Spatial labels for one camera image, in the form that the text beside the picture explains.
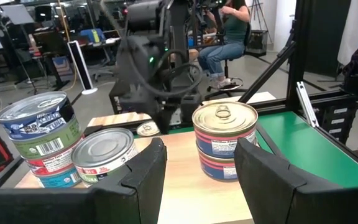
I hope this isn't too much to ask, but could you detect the grey board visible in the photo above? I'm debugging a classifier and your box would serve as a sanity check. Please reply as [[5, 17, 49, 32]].
[[0, 3, 36, 26]]

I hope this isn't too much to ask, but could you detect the black labelled drawer unit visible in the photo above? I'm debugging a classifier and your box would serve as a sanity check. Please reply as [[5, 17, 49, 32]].
[[320, 101, 358, 146]]

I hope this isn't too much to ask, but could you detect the blue labelled tuna can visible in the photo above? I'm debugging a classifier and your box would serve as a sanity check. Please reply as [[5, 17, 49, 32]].
[[0, 91, 76, 141]]

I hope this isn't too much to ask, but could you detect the black bin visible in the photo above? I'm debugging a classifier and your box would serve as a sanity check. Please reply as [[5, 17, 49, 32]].
[[245, 29, 269, 57]]

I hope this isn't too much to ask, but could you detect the white curtain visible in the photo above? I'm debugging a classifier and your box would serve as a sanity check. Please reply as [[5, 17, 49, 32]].
[[337, 0, 358, 67]]

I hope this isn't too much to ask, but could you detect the black office chair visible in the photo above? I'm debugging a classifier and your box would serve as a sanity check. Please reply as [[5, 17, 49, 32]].
[[205, 21, 253, 101]]

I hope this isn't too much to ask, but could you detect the blue and pink labelled can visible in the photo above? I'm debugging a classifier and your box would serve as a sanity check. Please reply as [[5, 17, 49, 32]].
[[196, 143, 241, 183], [191, 101, 259, 160]]

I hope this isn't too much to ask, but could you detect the teal labelled tuna can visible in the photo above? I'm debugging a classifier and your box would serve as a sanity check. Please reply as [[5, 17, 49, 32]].
[[35, 166, 83, 189]]

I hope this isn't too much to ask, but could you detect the dark room divider panel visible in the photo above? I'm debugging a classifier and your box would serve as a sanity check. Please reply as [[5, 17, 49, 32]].
[[303, 0, 343, 77]]

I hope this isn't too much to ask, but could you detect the olive green tuna can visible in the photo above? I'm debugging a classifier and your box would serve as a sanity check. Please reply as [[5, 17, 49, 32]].
[[10, 116, 85, 160]]

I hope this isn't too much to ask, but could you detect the green Bumble Bee tuna can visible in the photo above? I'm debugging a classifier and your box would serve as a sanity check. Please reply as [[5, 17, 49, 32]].
[[71, 127, 140, 188]]

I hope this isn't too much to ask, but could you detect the red labelled tuna can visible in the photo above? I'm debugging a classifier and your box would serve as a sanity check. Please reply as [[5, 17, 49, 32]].
[[25, 136, 86, 177]]

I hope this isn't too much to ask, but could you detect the black metal table frame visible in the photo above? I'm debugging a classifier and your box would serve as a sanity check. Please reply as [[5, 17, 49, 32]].
[[237, 0, 358, 175]]

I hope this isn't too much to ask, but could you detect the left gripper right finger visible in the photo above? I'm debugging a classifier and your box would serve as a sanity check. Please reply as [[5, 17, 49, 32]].
[[234, 138, 358, 224]]

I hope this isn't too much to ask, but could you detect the white black tower fan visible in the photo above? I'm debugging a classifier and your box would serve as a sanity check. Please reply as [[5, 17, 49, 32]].
[[67, 39, 99, 96]]

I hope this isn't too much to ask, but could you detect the person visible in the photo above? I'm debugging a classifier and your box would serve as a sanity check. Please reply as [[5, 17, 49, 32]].
[[196, 0, 252, 91]]

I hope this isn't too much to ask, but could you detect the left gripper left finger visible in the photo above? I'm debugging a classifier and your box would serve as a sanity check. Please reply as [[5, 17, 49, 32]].
[[0, 136, 168, 224]]

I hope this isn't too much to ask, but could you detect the wooden shelf black metal frame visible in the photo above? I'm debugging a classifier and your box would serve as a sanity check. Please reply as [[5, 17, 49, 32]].
[[14, 130, 275, 224]]

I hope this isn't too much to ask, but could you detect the silver metal bracket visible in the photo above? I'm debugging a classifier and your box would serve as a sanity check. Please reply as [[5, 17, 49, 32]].
[[296, 81, 320, 129]]

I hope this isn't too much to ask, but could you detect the gold lid blue label can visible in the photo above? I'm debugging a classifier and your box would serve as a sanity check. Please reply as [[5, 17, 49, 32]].
[[135, 120, 161, 138]]

